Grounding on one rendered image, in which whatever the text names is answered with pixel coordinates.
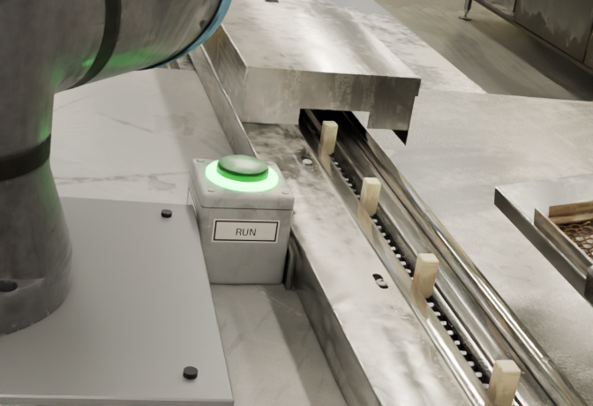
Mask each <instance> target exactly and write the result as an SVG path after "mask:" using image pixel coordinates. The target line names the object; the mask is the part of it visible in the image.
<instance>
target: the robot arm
mask: <svg viewBox="0 0 593 406"><path fill-rule="evenodd" d="M231 1H232V0H0V336H3V335H8V334H11V333H14V332H17V331H19V330H21V329H24V328H26V327H29V326H32V325H33V324H35V323H36V322H38V321H40V320H42V319H44V318H46V317H47V316H49V315H50V314H51V313H52V312H53V311H54V310H55V309H56V308H57V307H58V306H59V305H60V304H61V303H62V302H63V301H64V300H65V298H66V297H67V295H68V293H69V290H70V287H71V273H72V262H73V249H72V242H71V236H70V233H69V230H68V227H67V223H66V220H65V217H64V211H63V208H62V205H61V201H60V199H59V195H58V192H57V188H56V183H55V180H54V177H53V174H52V170H51V167H50V146H51V132H52V122H53V108H54V95H55V94H57V93H60V92H63V91H65V90H69V89H73V88H75V87H78V86H84V85H86V84H90V83H93V82H96V81H99V80H103V79H108V78H111V77H115V76H117V75H121V74H124V73H127V72H130V71H144V70H150V69H153V68H157V67H160V66H163V65H165V64H169V63H171V62H173V61H175V60H177V59H178V58H180V57H181V56H183V55H185V54H187V53H189V52H191V51H192V50H194V49H195V48H197V47H198V46H200V45H201V44H202V43H204V42H205V41H206V40H207V39H208V38H209V37H210V36H211V35H212V34H213V33H214V32H215V31H216V29H217V28H218V27H219V25H220V24H221V22H222V21H223V19H224V18H225V16H226V14H227V12H228V9H229V7H230V4H231Z"/></svg>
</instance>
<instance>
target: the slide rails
mask: <svg viewBox="0 0 593 406"><path fill-rule="evenodd" d="M310 110H311V112H312V114H313V115H314V116H315V117H316V118H317V120H318V121H319V123H320V124H321V126H322V124H323V121H335V122H336V123H337V125H338V129H337V134H336V140H335V146H336V147H337V148H338V150H339V151H340V153H341V154H342V156H343V157H344V159H345V160H346V162H347V163H348V164H349V166H350V167H351V168H352V170H353V171H354V172H355V174H356V175H357V177H358V178H359V180H360V181H361V183H363V181H364V178H365V177H376V178H377V179H378V180H379V181H380V182H381V187H380V192H379V201H378V207H379V209H380V210H381V211H382V213H383V214H384V216H385V217H386V218H387V219H388V221H389V222H390V224H391V225H392V226H393V228H394V230H395V231H396V233H397V234H398V235H399V237H400V238H401V240H402V241H403V243H404V244H405V245H406V246H407V248H408V249H409V251H410V252H411V254H412V255H413V257H414V258H415V259H416V260H417V256H418V254H419V253H432V254H434V255H435V257H436V258H437V259H438V261H439V267H438V271H437V275H436V279H435V283H434V287H435V288H436V289H437V291H438V292H439V294H440V295H441V296H442V297H443V299H444V300H445V302H446V303H447V305H448V306H449V308H450V309H451V311H452V312H453V313H454V315H455V317H456V318H457V319H458V320H459V321H460V323H461V324H462V326H463V327H464V329H465V330H466V332H467V333H468V335H469V336H470V338H471V339H472V341H473V342H474V343H475V345H476V346H477V347H478V349H479V350H480V351H481V353H482V354H483V356H484V358H485V359H486V360H487V362H488V363H489V365H490V366H491V367H492V369H493V366H494V362H495V361H496V360H513V361H514V362H515V364H516V365H517V366H518V368H519V369H520V370H521V375H520V378H519V382H518V385H517V388H516V392H515V396H514V400H515V401H516V403H517V404H518V405H519V406H555V405H554V404H553V402H552V401H551V399H550V398H549V397H548V395H547V394H546V393H545V392H544V390H543V389H542V388H541V387H540V386H539V384H538V383H537V381H536V380H535V379H534V377H533V376H532V375H531V373H530V372H529V370H528V369H527V368H526V367H525V365H524V364H523V363H522V361H521V360H520V358H518V357H517V355H516V354H515V353H514V351H513V350H512V348H511V347H510V346H509V344H508V343H507V341H506V340H505V339H504V338H503V336H502V335H501V334H500V332H499V331H498V329H497V328H496V327H495V326H494V325H493V324H492V322H491V321H490V319H489V318H488V317H487V315H486V314H485V313H484V311H483V310H482V309H481V307H480V306H479V305H478V303H477V302H476V300H475V299H474V298H473V297H472V296H471V295H470V293H469V292H468V290H467V289H466V288H465V286H464V285H463V284H462V282H461V281H460V280H459V278H458V277H457V276H456V274H455V273H454V271H453V270H452V269H451V267H450V266H449V265H448V264H447V263H446V261H445V260H444V259H443V258H442V256H441V255H440V254H439V252H438V251H437V249H436V248H435V247H434V245H433V244H432V242H431V241H430V240H429V238H428V237H427V236H426V235H425V233H423V231H422V230H421V229H420V227H419V226H418V225H417V223H416V222H415V220H414V219H413V218H412V216H411V215H410V214H409V212H408V211H407V209H406V208H405V207H404V205H403V204H402V203H401V202H400V201H399V200H398V198H397V197H396V196H395V194H394V193H393V191H392V190H391V189H390V187H389V186H388V185H387V183H386V182H385V180H384V179H383V178H382V177H381V175H380V174H379V172H378V171H377V170H376V169H375V168H374V167H373V165H372V164H371V162H370V161H369V160H368V158H367V157H366V156H365V154H364V153H363V152H362V150H361V149H360V148H359V146H358V145H357V143H356V142H355V141H354V140H353V139H352V138H351V136H350V135H349V133H348V132H347V131H346V129H345V128H344V127H343V125H342V124H341V123H340V121H339V120H338V119H337V117H336V116H335V115H334V113H333V112H332V110H331V109H310ZM297 126H298V127H299V129H300V130H301V132H302V134H303V135H304V136H305V138H306V139H307V141H308V142H309V144H310V146H311V147H312V149H313V151H314V152H315V154H316V155H317V156H318V157H319V160H320V161H321V163H322V164H323V166H324V167H325V169H326V170H327V173H328V174H329V176H330V177H331V178H332V179H333V181H334V183H335V185H336V186H337V188H338V189H339V191H340V192H341V194H342V196H343V197H344V198H345V200H346V201H347V203H348V204H349V206H350V208H351V209H352V211H353V213H354V214H355V216H356V217H357V219H358V220H359V221H360V223H361V225H362V226H363V228H364V230H365V231H366V233H367V234H368V236H369V237H370V239H371V241H372V242H373V243H374V245H375V246H376V248H377V249H378V251H379V253H380V255H381V256H382V258H383V259H384V261H385V262H386V263H387V265H388V267H389V268H390V270H391V271H392V273H393V274H394V276H395V278H396V280H397V281H398V283H400V285H401V286H402V288H403V290H404V292H405V293H406V295H407V296H408V298H409V300H410V301H411V303H412V304H413V305H414V307H415V308H416V310H417V312H418V313H419V315H420V316H421V318H422V320H423V321H424V323H425V325H426V326H427V327H428V328H429V330H430V332H431V333H432V335H433V337H434V338H435V340H436V341H437V343H438V344H439V346H440V347H441V349H442V350H443V352H444V353H445V355H446V356H447V359H448V360H449V362H450V363H451V365H452V366H453V368H454V369H455V370H456V372H457V374H458V375H459V377H460V378H461V380H462V382H463V383H464V385H465V387H466V388H467V389H468V390H469V392H470V394H471V395H472V397H473V399H474V400H475V402H476V403H477V405H478V406H497V405H496V403H495V402H494V401H493V399H492V398H491V396H490V395H489V393H488V392H487V390H486V389H485V387H484V385H483V384H482V382H481V381H480V379H479V378H478V377H477V375H476V374H475V372H474V371H473V369H472V368H471V366H470V365H469V363H468V362H467V360H466V359H465V357H464V356H463V354H462V353H461V352H460V350H459V349H458V347H457V346H456V344H455V343H454V341H453V339H452V338H451V336H450V335H449V333H448V332H447V331H446V329H445V328H444V326H443V325H442V323H441V322H440V320H439V318H438V317H437V315H436V314H435V312H434V311H433V310H432V308H431V307H430V306H429V304H428V303H427V301H426V300H425V298H424V296H423V295H422V293H421V292H420V290H419V289H418V287H417V286H416V284H415V283H414V282H413V280H412V279H411V277H410V276H409V274H408V272H407V271H406V269H405V268H404V266H403V265H402V263H401V262H400V261H399V260H398V258H397V257H396V255H395V254H394V252H393V250H392V249H391V247H390V246H389V244H388V243H387V241H386V239H385V238H384V237H383V236H382V234H381V233H380V231H379V229H378V228H377V226H376V225H375V223H374V222H373V220H372V218H371V217H370V216H369V215H368V214H367V212H366V211H365V209H364V207H363V206H362V204H361V203H360V201H359V200H358V198H357V196H356V195H355V193H354V192H353V191H352V190H351V188H350V187H349V185H348V183H347V182H346V180H345V179H344V177H343V176H342V174H341V172H340V171H339V170H338V169H337V167H336V166H335V164H334V163H333V161H332V160H331V158H330V157H329V155H328V154H327V152H326V150H325V149H324V147H323V146H322V145H321V144H320V142H319V140H318V139H317V137H316V136H315V134H314V133H313V131H312V129H311V128H310V126H309V125H308V124H307V123H306V121H305V120H304V118H303V116H302V115H301V114H300V112H299V118H298V125H297Z"/></svg>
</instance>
